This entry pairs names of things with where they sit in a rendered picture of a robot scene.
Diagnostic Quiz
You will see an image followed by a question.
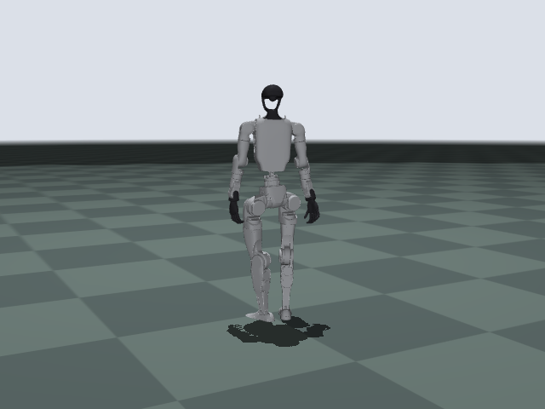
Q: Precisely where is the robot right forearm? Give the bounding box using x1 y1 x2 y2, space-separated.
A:
299 160 315 198

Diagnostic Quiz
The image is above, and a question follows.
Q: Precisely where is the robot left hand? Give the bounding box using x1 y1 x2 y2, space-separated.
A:
228 191 244 224

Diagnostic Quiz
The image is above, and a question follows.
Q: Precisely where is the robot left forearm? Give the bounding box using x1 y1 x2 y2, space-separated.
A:
227 155 244 199

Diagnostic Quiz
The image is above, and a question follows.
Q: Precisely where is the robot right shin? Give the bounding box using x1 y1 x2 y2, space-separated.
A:
280 249 294 310

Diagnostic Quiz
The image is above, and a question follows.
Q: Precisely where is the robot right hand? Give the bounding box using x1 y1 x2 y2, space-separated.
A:
304 189 320 223

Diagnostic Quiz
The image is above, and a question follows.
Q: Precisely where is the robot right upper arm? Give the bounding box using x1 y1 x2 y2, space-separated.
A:
291 122 307 168

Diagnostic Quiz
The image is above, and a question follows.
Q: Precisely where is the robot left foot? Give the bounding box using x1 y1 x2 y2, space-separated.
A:
245 311 275 322

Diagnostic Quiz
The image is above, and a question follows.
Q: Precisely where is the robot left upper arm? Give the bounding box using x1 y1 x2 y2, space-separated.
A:
236 121 256 167

